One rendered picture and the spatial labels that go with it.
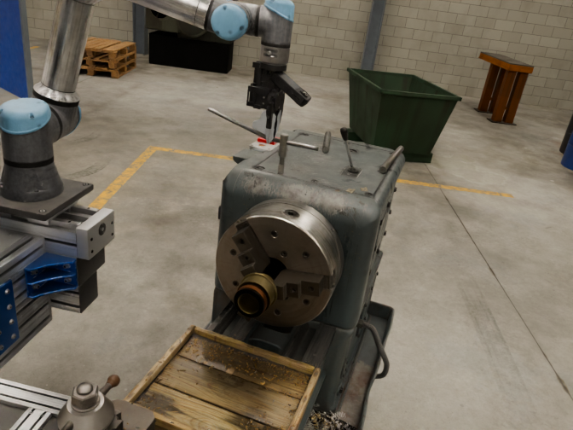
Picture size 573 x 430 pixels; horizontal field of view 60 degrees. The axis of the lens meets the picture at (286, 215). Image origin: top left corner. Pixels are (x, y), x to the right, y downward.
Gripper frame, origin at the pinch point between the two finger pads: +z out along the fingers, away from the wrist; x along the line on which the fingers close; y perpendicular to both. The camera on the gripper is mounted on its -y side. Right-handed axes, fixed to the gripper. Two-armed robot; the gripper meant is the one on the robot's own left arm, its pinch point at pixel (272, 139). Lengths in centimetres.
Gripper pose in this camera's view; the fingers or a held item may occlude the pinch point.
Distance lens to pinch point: 137.1
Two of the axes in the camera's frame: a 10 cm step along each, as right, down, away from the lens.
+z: -1.3, 9.0, 4.2
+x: -3.3, 3.6, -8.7
